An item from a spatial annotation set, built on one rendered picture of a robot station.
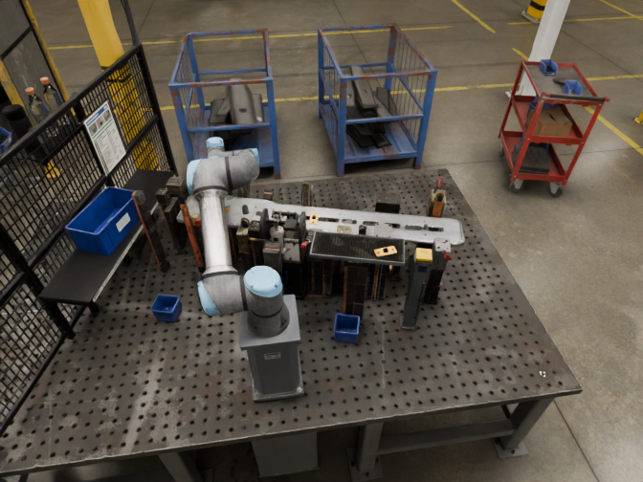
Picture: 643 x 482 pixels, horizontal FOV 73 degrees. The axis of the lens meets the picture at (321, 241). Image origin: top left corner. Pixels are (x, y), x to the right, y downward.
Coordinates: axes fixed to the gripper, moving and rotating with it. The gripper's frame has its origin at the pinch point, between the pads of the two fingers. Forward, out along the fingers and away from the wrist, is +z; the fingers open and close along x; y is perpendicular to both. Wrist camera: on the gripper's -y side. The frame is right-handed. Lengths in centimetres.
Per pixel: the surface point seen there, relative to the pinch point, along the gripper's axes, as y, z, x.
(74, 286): -49, 4, -54
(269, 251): 28.6, -1.5, -35.9
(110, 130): -53, -32, 16
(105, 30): -54, -71, 41
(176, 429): -3, 42, -93
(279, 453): 32, 85, -79
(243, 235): 15.7, -1.5, -25.5
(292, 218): 37.9, -10.9, -25.1
